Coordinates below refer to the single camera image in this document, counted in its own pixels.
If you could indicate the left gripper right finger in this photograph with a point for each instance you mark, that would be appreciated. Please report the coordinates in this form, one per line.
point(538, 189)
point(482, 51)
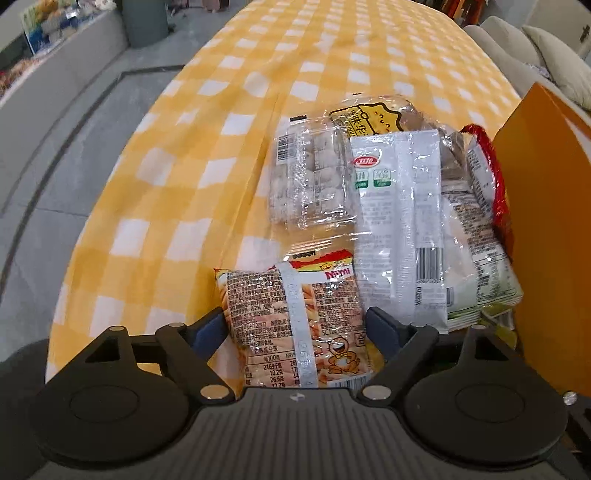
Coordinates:
point(403, 347)

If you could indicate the grey TV cabinet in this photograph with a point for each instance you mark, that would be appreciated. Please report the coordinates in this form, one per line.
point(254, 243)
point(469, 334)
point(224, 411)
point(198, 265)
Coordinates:
point(38, 99)

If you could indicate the red trimmed snack bag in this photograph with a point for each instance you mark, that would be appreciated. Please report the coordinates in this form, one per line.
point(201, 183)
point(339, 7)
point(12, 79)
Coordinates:
point(479, 276)

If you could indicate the orange cardboard box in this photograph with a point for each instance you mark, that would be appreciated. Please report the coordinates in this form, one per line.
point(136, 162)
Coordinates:
point(544, 152)

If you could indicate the clear pack white round candies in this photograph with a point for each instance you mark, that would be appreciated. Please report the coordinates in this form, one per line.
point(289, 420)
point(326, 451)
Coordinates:
point(311, 180)

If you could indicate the grey trash bin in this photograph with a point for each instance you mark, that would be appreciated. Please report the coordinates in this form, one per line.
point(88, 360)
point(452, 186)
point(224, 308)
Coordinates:
point(145, 21)

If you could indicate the orange Mimi snack bag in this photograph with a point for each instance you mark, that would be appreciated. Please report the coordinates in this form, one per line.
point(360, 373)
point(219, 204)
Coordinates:
point(298, 324)

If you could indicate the beige sofa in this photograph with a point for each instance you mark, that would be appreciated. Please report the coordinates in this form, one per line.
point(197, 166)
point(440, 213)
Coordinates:
point(517, 57)

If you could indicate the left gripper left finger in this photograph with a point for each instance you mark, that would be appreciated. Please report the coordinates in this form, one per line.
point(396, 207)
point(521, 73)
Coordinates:
point(187, 349)

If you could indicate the colourful picture book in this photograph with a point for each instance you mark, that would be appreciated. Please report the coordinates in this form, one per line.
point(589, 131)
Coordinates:
point(47, 23)

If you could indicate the yellow white checkered tablecloth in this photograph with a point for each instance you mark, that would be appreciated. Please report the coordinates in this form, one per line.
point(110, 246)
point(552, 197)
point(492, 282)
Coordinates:
point(188, 193)

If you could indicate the beige sofa cushion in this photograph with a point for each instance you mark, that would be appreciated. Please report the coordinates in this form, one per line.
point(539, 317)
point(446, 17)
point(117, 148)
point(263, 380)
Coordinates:
point(569, 72)

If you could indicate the clear bread bag yellow label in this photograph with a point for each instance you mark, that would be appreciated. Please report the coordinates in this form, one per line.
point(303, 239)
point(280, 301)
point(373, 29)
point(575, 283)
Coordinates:
point(383, 114)

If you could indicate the white snack bag green labels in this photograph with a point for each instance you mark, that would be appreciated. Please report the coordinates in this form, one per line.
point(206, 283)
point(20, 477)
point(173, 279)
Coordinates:
point(399, 249)

